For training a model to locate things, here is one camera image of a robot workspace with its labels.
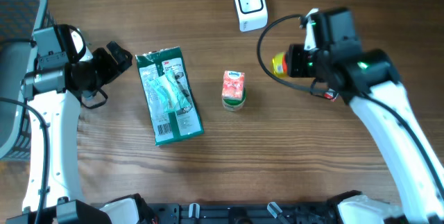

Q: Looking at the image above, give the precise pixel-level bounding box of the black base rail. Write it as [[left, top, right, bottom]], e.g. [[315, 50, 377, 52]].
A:
[[148, 202, 340, 224]]

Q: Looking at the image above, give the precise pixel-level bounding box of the green 3M gloves package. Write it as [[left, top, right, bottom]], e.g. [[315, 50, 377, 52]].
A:
[[136, 46, 204, 146]]

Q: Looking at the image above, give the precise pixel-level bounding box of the grey plastic mesh basket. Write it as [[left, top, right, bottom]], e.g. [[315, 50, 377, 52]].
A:
[[1, 0, 55, 161]]

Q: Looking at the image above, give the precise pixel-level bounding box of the light green wipes packet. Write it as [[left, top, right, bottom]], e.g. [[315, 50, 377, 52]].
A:
[[148, 69, 191, 113]]

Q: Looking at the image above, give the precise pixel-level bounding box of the yellow liquid bottle silver cap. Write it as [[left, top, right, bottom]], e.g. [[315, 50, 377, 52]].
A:
[[271, 52, 288, 78]]

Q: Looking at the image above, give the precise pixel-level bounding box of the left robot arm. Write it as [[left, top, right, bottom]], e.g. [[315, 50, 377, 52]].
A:
[[7, 24, 143, 223]]

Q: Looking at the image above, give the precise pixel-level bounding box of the white barcode scanner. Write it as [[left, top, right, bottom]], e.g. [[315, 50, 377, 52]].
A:
[[234, 0, 268, 32]]

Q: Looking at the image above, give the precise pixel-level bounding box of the pink juice carton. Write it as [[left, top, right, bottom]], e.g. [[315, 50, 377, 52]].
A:
[[221, 71, 245, 101]]

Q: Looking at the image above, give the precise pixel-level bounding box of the right black camera cable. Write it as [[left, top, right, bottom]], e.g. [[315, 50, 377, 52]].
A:
[[257, 13, 444, 200]]

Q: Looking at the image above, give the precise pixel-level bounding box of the black camera cable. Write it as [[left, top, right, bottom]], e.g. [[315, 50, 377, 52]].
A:
[[257, 13, 444, 200], [0, 97, 49, 224]]

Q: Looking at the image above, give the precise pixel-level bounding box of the red white snack packet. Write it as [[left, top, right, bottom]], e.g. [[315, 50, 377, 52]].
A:
[[324, 89, 339, 101]]

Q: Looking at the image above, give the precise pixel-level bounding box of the left black camera cable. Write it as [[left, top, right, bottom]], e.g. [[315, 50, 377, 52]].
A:
[[0, 97, 49, 224]]

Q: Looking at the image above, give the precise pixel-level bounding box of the green white tape roll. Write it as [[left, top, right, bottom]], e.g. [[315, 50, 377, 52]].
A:
[[222, 89, 246, 112]]

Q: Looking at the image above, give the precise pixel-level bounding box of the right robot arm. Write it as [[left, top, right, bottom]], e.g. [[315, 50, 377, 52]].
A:
[[295, 8, 443, 223]]

